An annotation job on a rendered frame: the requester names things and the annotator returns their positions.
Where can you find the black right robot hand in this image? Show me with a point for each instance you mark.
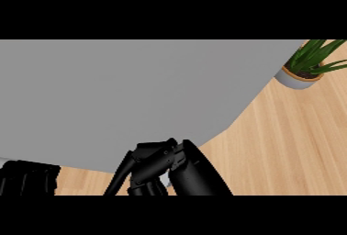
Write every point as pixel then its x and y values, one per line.
pixel 155 162

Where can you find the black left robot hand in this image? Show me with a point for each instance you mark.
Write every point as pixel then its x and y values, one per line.
pixel 27 179

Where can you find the large flat grey door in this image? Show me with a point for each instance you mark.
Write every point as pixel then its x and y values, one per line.
pixel 117 98

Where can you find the green plant in grey pot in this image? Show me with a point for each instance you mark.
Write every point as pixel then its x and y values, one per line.
pixel 301 73

